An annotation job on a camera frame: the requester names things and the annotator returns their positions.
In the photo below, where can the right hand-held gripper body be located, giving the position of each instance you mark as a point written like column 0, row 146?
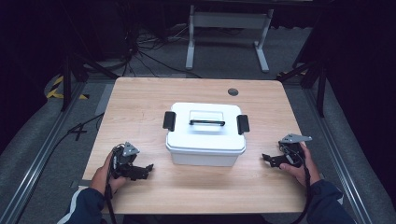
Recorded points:
column 292, row 149

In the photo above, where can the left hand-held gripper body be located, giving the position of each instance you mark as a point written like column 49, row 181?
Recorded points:
column 124, row 158

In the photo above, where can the black box latch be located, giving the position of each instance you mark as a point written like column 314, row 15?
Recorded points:
column 243, row 124

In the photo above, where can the white plastic storage box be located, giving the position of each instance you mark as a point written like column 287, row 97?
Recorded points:
column 202, row 159

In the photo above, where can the white box lid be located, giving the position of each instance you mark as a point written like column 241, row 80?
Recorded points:
column 205, row 138

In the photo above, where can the person's right hand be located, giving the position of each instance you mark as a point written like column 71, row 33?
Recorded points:
column 306, row 169

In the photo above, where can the person's left hand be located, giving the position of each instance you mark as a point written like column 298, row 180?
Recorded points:
column 101, row 179

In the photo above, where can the black tripod stand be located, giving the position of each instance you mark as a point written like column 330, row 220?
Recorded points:
column 320, row 84
column 67, row 81

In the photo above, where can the grey round table grommet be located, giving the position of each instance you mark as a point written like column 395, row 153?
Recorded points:
column 233, row 91

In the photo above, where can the yellow black floor tape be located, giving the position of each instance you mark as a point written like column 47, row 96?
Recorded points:
column 53, row 91

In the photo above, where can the dark curtain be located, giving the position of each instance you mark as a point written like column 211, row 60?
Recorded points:
column 25, row 62
column 364, row 77

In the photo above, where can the aluminium floor rail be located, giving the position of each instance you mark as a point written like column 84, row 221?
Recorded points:
column 339, row 161
column 37, row 161

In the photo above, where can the white metal table frame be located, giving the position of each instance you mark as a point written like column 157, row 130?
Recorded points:
column 229, row 20

